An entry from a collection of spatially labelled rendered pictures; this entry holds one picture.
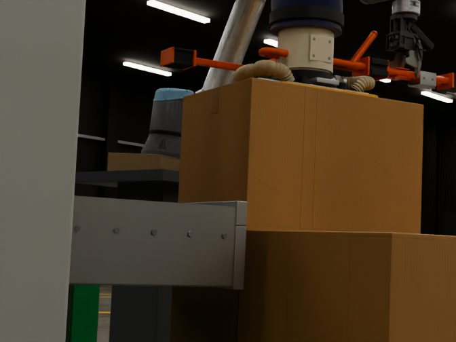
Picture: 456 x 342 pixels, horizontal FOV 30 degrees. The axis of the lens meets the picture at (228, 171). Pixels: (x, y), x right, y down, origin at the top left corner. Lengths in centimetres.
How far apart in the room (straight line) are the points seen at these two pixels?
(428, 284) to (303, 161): 67
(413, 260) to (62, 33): 93
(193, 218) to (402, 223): 77
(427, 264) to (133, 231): 64
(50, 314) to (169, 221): 91
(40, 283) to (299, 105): 138
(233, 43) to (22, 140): 232
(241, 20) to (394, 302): 182
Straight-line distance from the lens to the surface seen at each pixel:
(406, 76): 281
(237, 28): 331
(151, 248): 192
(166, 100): 321
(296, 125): 230
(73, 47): 109
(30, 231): 105
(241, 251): 203
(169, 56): 264
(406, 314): 174
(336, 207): 236
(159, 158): 309
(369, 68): 270
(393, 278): 171
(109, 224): 188
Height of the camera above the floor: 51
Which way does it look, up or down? 5 degrees up
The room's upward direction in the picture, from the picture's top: 3 degrees clockwise
